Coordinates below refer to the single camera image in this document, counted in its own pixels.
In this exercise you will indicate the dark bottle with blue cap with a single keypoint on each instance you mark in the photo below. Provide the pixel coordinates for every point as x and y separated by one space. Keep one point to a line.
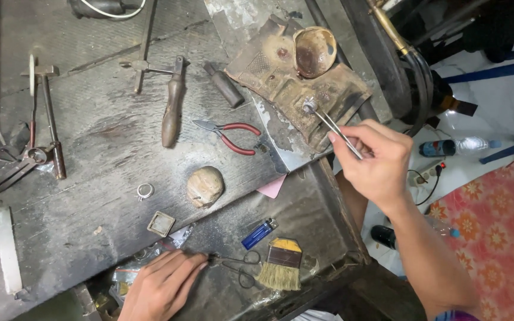
384 236

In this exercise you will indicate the person's right hand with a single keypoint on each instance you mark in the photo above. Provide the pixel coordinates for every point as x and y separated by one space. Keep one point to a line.
379 169

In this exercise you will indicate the steel tweezers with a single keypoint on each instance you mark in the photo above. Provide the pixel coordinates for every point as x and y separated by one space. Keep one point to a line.
333 128

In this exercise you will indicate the purple wristband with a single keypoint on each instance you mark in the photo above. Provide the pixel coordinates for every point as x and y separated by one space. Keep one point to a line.
457 316

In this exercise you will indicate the black scissors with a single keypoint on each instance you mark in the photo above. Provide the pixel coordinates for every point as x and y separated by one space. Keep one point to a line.
239 261

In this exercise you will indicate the clear plastic bags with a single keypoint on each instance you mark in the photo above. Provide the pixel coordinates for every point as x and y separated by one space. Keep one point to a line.
127 272

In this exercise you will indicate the white power strip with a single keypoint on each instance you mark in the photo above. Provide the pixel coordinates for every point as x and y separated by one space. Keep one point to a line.
426 174

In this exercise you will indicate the small metal hammer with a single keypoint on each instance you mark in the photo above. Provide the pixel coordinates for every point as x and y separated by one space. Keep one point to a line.
51 125

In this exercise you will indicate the thin white stick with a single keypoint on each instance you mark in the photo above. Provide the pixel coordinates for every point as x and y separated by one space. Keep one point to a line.
31 75

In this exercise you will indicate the burnt brown soldering board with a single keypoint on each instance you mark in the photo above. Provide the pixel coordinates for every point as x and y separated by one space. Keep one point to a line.
279 75

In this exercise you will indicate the metal cross-shaped tool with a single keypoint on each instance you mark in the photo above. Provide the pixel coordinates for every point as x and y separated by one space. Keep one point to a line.
143 62

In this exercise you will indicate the plastic water bottle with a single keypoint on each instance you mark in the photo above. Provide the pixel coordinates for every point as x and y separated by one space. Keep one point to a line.
453 147

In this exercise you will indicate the brown shell-shaped dish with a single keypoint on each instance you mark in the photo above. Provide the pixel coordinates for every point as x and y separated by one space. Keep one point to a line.
314 51

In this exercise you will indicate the blue lighter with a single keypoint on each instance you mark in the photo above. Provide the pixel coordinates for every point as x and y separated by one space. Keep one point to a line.
258 234

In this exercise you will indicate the blue chair frame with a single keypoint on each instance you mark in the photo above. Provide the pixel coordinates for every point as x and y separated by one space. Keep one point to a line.
498 71

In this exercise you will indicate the small square metal dish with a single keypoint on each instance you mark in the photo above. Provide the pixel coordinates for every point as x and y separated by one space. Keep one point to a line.
161 224

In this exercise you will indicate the rounded beige lump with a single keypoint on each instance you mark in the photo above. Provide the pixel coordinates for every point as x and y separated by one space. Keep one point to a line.
205 186

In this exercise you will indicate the pink paper piece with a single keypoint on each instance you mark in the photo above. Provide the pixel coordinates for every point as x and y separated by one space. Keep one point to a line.
272 187

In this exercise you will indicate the shiny metal sheet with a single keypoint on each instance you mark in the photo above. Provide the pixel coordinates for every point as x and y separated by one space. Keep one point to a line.
283 147

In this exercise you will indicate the white bar block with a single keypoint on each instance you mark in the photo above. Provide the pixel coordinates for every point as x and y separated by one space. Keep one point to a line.
8 249

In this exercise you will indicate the red floral mat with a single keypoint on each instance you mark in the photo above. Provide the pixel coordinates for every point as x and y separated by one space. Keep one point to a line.
498 240

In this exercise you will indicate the person's left hand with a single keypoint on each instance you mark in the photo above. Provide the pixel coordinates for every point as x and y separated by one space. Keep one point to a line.
159 289

